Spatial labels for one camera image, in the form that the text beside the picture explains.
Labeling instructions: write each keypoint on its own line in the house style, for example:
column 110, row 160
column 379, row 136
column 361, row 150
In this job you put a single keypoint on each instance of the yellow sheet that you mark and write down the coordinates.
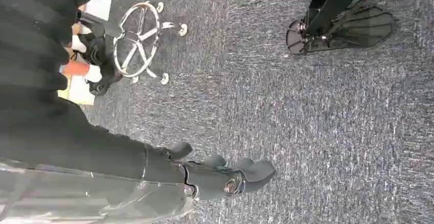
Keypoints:
column 79, row 92

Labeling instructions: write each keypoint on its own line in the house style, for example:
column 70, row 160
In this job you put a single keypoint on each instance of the white sheet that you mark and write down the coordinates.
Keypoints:
column 100, row 7

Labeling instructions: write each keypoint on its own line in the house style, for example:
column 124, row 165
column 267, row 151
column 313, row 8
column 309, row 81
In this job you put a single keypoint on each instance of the chrome chair base with casters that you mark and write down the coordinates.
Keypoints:
column 137, row 39

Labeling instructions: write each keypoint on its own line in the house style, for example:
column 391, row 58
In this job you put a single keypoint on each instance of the black robot leg and foot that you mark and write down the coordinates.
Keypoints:
column 346, row 26

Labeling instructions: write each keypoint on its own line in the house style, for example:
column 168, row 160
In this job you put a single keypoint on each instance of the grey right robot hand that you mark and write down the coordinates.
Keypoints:
column 84, row 154

